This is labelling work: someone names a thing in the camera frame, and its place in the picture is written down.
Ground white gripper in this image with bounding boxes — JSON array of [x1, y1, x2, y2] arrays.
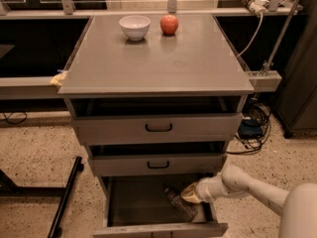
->
[[181, 177, 224, 204]]

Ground clear plastic water bottle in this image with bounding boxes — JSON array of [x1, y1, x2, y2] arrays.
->
[[163, 186, 198, 222]]

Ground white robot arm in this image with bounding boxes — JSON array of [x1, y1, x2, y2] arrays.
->
[[181, 165, 317, 238]]

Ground grey middle drawer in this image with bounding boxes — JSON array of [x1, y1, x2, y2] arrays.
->
[[88, 153, 226, 177]]

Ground grey drawer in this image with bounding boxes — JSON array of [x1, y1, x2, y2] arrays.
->
[[93, 174, 228, 238], [88, 153, 226, 177], [72, 113, 242, 146]]

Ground grey bottom drawer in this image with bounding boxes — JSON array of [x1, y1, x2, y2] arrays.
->
[[93, 174, 228, 238]]

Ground grey top drawer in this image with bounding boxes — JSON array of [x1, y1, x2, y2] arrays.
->
[[72, 113, 242, 146]]

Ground grey drawer cabinet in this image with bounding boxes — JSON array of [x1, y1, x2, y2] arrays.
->
[[57, 14, 255, 238]]

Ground blue box on floor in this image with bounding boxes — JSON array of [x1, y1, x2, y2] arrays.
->
[[238, 119, 264, 139]]

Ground dark grey side cabinet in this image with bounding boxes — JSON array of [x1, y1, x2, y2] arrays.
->
[[273, 0, 317, 138]]

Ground black metal stand leg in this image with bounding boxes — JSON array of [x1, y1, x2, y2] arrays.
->
[[48, 156, 84, 238]]

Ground red apple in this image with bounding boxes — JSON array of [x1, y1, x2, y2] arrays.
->
[[160, 15, 178, 36]]

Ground yellow tape piece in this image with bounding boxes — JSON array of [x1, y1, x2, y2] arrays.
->
[[50, 71, 67, 87]]

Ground white ceramic bowl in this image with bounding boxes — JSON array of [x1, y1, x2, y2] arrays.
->
[[119, 15, 151, 41]]

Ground power strip with plug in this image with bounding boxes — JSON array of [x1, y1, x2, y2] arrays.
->
[[241, 0, 268, 17]]

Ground black cable bundle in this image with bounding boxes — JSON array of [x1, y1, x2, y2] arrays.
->
[[226, 102, 272, 156]]

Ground white power cable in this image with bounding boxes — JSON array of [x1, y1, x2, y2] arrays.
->
[[235, 11, 264, 59]]

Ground black cable on floor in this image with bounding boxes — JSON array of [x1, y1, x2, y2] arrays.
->
[[0, 111, 28, 125]]

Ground grey metal rail frame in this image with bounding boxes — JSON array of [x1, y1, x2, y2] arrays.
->
[[0, 4, 303, 101]]

